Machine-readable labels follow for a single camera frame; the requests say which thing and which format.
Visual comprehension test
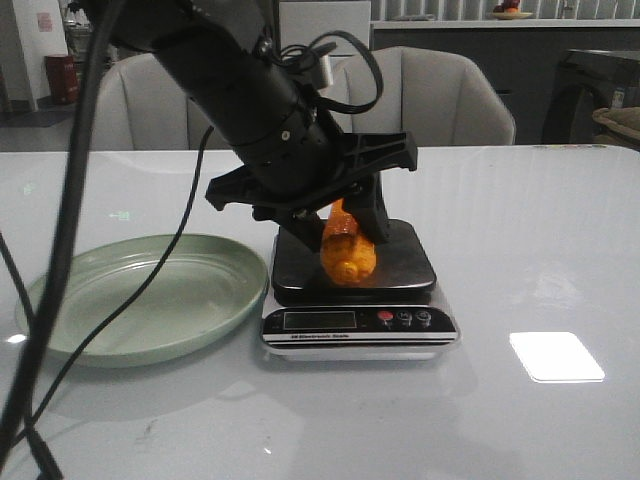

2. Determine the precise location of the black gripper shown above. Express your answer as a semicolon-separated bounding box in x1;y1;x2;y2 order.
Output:
205;132;418;252

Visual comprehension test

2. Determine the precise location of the orange corn cob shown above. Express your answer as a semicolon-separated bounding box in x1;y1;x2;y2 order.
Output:
320;199;377;286

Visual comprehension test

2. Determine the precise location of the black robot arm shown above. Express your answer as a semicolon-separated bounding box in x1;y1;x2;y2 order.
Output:
84;1;417;251

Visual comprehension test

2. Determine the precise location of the black silver kitchen scale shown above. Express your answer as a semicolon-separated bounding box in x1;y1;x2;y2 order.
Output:
260;219;460;361

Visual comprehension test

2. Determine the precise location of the light green plate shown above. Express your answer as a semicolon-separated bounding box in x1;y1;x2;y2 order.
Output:
48;234;268;368

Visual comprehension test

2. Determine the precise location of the grey armchair right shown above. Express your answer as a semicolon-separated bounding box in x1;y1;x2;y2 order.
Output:
333;46;516;147

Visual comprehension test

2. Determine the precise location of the grey armchair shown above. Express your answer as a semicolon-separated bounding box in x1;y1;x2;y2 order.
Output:
91;54;210;151
333;46;516;147

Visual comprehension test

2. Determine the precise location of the white drawer cabinet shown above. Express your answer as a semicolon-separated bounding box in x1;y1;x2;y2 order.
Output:
277;0;373;106

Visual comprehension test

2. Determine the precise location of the grey armchair left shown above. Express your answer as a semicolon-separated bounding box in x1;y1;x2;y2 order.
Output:
91;54;210;151

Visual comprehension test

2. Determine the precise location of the grey counter sideboard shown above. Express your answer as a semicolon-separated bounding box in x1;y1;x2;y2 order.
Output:
373;19;639;144

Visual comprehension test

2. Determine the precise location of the dark glossy cabinet right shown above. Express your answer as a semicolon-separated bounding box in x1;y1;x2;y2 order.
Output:
541;49;639;144

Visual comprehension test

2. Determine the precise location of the fruit bowl on counter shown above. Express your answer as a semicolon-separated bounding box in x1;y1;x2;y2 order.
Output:
490;0;533;20

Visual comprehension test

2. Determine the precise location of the tan cushion far right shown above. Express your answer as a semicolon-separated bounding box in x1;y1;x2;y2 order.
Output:
592;106;640;151

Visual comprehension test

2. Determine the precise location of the red trash bin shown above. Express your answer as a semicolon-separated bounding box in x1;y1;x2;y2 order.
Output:
45;54;79;105

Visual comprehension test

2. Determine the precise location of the thin black cable left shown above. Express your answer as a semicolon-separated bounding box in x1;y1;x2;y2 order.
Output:
0;125;215;451

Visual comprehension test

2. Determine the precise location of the thick black cable left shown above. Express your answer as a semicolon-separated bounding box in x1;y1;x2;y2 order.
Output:
0;0;124;480

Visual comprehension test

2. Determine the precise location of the pink paper wall sign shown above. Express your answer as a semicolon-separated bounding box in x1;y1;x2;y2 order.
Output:
36;12;53;33

